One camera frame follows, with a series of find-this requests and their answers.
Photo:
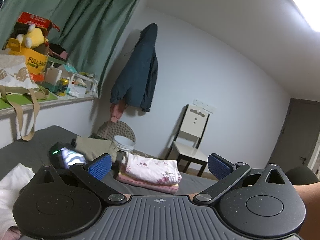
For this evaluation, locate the red cardboard box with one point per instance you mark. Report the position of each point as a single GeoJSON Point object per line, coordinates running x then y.
{"type": "Point", "coordinates": [42, 23]}

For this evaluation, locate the pink hanging garment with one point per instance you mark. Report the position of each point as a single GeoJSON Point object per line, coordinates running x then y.
{"type": "Point", "coordinates": [117, 110]}

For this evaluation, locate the grey door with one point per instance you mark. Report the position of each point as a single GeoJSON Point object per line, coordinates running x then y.
{"type": "Point", "coordinates": [298, 136]}

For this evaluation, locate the yellow drink can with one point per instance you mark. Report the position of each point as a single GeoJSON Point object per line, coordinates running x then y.
{"type": "Point", "coordinates": [62, 87]}

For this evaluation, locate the pink patterned folded towel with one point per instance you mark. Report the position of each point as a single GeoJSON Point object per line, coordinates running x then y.
{"type": "Point", "coordinates": [170, 189]}

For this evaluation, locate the white garment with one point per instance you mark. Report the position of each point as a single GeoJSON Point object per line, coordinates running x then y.
{"type": "Point", "coordinates": [11, 185]}

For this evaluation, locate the yellow cardboard box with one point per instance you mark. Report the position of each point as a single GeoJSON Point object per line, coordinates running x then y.
{"type": "Point", "coordinates": [35, 62]}

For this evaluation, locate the window sill shelf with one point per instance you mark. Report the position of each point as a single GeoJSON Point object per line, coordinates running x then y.
{"type": "Point", "coordinates": [51, 103]}

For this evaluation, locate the olive folded garment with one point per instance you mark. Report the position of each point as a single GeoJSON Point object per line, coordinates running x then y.
{"type": "Point", "coordinates": [92, 148]}

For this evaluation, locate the white wall socket strip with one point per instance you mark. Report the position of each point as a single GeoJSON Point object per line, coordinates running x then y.
{"type": "Point", "coordinates": [205, 106]}

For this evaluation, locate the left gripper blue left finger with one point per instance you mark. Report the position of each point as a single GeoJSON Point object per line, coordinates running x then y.
{"type": "Point", "coordinates": [91, 175]}

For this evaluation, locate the ceiling light panel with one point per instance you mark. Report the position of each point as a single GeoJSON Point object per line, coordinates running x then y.
{"type": "Point", "coordinates": [309, 9]}

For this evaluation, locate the green curtain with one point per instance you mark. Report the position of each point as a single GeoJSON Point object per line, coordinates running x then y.
{"type": "Point", "coordinates": [90, 30]}

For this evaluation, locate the white teal small box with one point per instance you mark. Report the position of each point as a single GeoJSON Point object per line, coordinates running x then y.
{"type": "Point", "coordinates": [54, 75]}

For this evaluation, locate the person's right forearm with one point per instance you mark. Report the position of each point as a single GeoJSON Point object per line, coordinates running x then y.
{"type": "Point", "coordinates": [310, 196]}

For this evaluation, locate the canvas tote bag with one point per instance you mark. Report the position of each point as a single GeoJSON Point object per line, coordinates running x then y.
{"type": "Point", "coordinates": [16, 80]}

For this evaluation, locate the black device green light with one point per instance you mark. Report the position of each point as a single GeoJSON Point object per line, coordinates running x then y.
{"type": "Point", "coordinates": [63, 155]}

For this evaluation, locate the yellow plush toy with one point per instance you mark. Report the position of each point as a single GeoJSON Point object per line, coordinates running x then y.
{"type": "Point", "coordinates": [33, 38]}

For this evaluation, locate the dark teal hanging jacket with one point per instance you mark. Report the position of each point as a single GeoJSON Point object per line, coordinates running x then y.
{"type": "Point", "coordinates": [137, 81]}

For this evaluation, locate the white floral folded cloth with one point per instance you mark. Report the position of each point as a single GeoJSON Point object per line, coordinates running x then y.
{"type": "Point", "coordinates": [155, 171]}

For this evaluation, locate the round woven stool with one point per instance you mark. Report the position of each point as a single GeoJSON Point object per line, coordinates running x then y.
{"type": "Point", "coordinates": [110, 129]}

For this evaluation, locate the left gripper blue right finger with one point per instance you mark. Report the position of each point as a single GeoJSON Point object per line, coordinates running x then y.
{"type": "Point", "coordinates": [230, 176]}

